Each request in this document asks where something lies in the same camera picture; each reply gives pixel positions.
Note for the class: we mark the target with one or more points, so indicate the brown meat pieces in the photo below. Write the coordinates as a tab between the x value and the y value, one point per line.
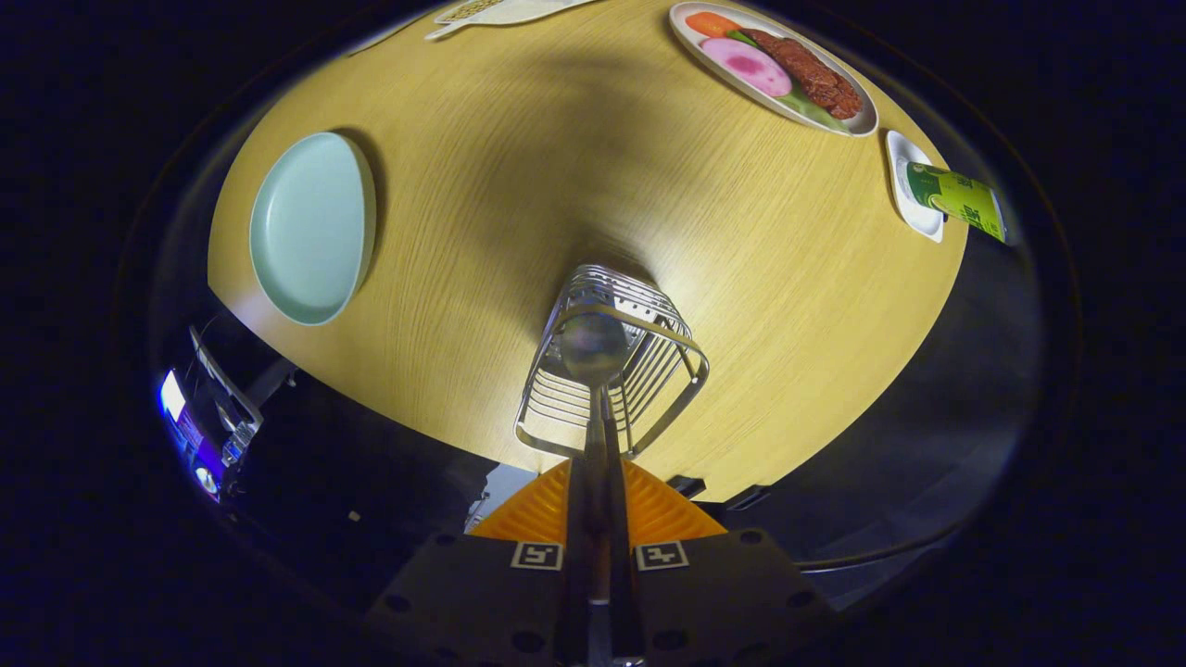
815	79

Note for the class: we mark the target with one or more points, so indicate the small white square dish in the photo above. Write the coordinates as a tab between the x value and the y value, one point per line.
903	199

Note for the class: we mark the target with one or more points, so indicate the green drink bottle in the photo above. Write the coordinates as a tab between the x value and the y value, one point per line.
959	199

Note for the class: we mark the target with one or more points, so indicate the pink round food slice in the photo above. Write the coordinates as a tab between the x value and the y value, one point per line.
746	65

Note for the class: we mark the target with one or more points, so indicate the light green plate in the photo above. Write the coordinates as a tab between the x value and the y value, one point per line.
310	227

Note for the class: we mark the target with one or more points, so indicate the white divided bean tray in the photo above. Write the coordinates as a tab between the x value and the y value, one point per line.
519	11

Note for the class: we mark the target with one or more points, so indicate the orange carrot piece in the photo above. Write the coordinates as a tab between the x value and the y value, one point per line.
712	23

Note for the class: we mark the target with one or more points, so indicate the white oval food plate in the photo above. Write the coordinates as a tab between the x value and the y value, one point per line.
690	42

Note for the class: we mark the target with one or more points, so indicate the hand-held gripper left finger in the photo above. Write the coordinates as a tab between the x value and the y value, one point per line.
510	602

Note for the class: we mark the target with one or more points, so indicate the silver spoon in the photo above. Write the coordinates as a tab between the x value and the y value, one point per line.
593	347

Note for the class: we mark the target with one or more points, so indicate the black table bracket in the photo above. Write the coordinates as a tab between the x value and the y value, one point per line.
687	486
749	497

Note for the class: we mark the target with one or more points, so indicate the green lettuce leaf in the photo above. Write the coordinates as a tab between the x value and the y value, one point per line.
813	111

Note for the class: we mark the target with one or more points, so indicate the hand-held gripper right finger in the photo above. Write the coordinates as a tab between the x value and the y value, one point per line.
704	602

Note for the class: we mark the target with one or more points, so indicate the metal frame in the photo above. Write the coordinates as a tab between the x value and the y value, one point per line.
227	389

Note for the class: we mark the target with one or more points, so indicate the glowing blue screen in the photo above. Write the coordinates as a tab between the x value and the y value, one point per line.
185	426

